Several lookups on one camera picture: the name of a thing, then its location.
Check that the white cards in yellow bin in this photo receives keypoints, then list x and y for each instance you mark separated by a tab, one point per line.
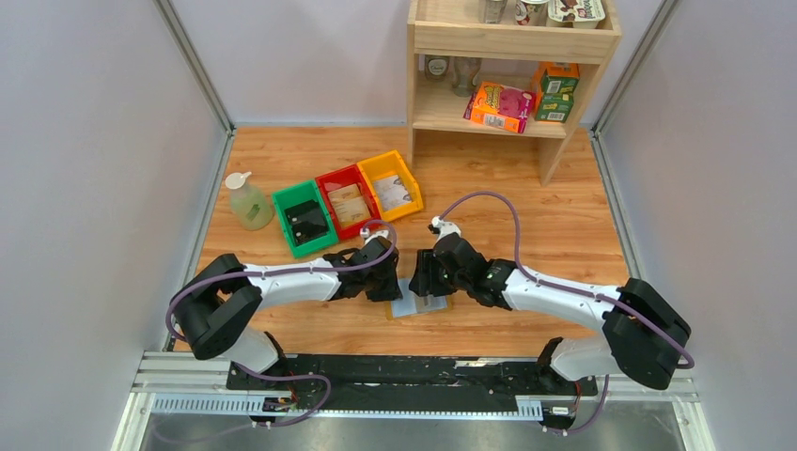
392	192

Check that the black cards in green bin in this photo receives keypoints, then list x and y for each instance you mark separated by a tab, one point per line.
306	222

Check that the red plastic bin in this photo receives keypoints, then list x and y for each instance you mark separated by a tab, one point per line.
340	178

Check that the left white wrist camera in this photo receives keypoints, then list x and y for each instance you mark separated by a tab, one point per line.
368	235

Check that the beige cards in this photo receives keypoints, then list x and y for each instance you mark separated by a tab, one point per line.
349	205

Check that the white printed cup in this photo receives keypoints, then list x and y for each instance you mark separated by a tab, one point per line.
530	12

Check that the green soap pump bottle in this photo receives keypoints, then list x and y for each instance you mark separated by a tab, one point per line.
248	203

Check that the orange pink snack box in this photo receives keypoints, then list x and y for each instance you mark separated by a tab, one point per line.
506	108

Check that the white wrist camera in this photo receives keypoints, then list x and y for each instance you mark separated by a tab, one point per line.
440	228
368	235

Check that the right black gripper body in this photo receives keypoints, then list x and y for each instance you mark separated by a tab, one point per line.
451	250

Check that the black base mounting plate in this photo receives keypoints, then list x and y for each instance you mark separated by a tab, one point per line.
394	383

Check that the green orange carton box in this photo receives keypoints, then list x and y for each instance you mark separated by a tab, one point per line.
554	84

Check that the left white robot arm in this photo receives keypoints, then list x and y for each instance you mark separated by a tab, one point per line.
212	313

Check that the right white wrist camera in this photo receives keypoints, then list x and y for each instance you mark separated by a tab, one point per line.
440	228

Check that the clear glass cup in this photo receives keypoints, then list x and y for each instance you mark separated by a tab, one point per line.
465	72

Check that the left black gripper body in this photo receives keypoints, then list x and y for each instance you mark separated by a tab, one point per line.
383	285

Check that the white food tub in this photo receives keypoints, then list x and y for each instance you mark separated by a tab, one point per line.
586	14

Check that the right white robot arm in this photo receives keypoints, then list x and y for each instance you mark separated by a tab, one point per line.
637	332

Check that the wooden shelf unit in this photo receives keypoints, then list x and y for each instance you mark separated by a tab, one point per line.
523	68

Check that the yellow leather card holder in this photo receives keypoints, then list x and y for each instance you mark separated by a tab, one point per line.
409	304

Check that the green plastic bin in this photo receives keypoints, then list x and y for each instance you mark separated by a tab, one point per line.
296	194

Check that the aluminium frame rail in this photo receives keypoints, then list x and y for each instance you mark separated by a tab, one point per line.
176	383

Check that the yellow plastic bin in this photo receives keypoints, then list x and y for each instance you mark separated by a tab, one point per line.
386	164

